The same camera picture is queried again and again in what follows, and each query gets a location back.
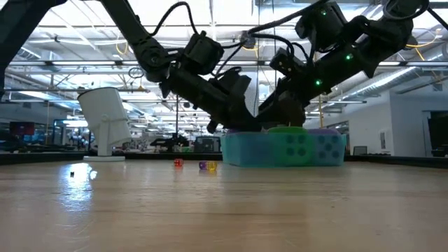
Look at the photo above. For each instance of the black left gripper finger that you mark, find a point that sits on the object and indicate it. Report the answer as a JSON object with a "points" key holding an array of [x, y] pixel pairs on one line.
{"points": [[238, 120]]}

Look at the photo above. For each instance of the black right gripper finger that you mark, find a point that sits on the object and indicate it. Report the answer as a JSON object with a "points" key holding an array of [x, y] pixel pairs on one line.
{"points": [[283, 112]]}

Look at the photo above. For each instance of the teal translucent plastic tray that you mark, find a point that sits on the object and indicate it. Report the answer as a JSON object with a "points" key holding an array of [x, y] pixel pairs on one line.
{"points": [[245, 154]]}

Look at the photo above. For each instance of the green foam die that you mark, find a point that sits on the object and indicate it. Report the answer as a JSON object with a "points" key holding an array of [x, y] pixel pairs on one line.
{"points": [[280, 154]]}

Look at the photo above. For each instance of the small yellow translucent die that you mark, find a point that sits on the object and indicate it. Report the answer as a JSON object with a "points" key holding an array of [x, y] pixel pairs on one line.
{"points": [[211, 165]]}

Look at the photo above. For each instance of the small purple translucent die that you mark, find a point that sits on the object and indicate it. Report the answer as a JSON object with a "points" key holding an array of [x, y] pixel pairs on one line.
{"points": [[202, 165]]}

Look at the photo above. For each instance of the small red translucent die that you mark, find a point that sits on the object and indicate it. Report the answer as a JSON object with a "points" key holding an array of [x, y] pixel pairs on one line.
{"points": [[178, 162]]}

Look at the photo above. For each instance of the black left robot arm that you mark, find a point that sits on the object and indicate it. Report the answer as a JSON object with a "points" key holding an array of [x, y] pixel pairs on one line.
{"points": [[136, 35]]}

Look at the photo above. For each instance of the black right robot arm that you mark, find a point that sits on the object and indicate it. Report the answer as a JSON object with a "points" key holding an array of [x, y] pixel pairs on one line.
{"points": [[385, 31]]}

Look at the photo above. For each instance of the black background robot arm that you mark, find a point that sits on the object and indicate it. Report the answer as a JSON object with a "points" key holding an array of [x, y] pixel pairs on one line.
{"points": [[171, 143]]}

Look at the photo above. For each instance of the red background screen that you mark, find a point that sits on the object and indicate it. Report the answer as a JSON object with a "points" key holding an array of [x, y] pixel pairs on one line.
{"points": [[21, 128]]}

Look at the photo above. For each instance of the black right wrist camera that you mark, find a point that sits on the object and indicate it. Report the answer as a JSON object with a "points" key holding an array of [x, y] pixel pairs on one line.
{"points": [[287, 61]]}

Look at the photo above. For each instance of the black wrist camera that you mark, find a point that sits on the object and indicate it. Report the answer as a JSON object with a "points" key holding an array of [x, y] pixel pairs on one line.
{"points": [[231, 84], [287, 61]]}

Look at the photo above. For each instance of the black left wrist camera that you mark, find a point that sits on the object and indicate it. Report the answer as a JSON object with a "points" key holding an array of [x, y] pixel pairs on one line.
{"points": [[231, 84]]}

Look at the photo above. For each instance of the black aluminium table frame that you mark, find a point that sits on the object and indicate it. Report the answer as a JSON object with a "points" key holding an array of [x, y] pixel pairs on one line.
{"points": [[35, 158]]}

